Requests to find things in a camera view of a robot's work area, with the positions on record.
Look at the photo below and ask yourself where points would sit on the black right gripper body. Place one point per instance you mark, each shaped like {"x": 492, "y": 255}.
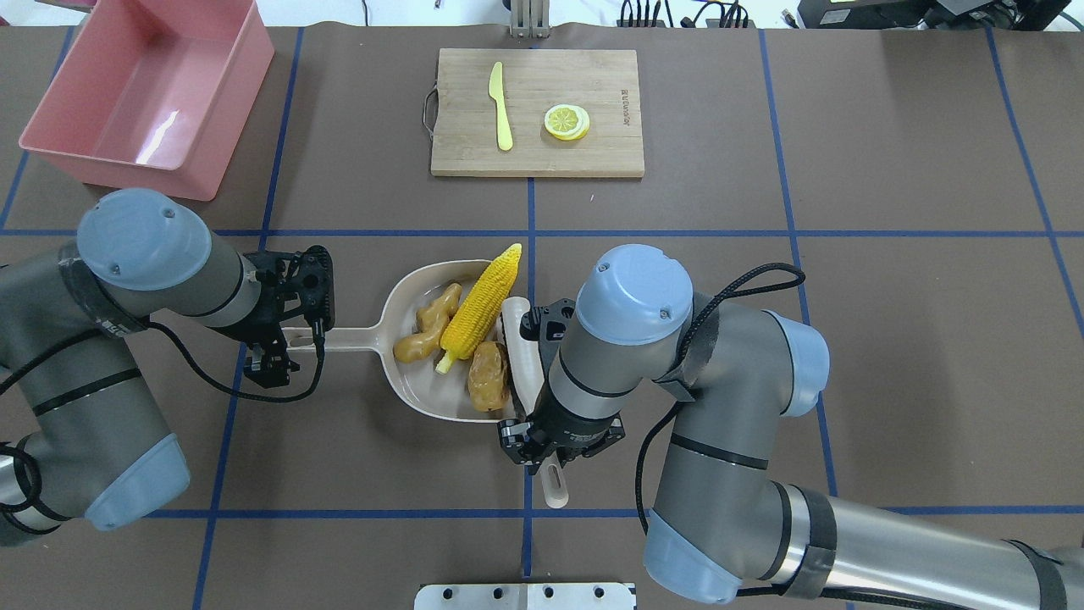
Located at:
{"x": 566, "y": 426}

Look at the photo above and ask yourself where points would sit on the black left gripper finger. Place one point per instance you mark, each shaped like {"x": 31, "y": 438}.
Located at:
{"x": 268, "y": 363}

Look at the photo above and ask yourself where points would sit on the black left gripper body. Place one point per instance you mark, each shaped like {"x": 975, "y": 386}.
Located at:
{"x": 268, "y": 365}

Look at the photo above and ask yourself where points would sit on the beige hand brush black bristles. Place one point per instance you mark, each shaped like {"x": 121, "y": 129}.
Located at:
{"x": 528, "y": 378}

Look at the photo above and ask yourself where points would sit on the brown toy potato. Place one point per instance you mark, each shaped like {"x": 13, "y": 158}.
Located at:
{"x": 488, "y": 379}

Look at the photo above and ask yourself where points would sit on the beige plastic dustpan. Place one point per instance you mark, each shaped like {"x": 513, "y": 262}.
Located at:
{"x": 443, "y": 396}

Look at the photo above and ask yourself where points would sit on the tan toy ginger root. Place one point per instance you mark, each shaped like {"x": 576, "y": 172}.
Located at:
{"x": 432, "y": 322}

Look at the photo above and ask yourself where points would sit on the yellow toy corn cob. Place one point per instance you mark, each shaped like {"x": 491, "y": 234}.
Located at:
{"x": 477, "y": 313}

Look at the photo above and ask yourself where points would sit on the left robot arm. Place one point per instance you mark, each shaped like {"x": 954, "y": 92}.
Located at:
{"x": 104, "y": 451}

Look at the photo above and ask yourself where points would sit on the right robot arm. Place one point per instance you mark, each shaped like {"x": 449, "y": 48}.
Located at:
{"x": 720, "y": 528}

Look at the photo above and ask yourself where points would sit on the pink plastic bin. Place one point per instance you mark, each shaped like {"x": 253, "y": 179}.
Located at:
{"x": 154, "y": 94}

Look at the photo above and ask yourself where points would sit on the bamboo cutting board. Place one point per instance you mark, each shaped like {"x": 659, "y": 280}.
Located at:
{"x": 604, "y": 82}

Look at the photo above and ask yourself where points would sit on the yellow plastic knife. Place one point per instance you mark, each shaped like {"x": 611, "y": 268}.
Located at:
{"x": 496, "y": 93}

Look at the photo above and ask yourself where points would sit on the yellow lemon slice toy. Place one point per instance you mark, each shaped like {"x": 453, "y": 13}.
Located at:
{"x": 567, "y": 122}

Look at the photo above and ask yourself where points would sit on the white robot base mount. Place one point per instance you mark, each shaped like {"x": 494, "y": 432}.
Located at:
{"x": 589, "y": 595}

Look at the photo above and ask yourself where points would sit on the aluminium frame post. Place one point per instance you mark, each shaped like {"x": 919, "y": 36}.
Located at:
{"x": 529, "y": 18}

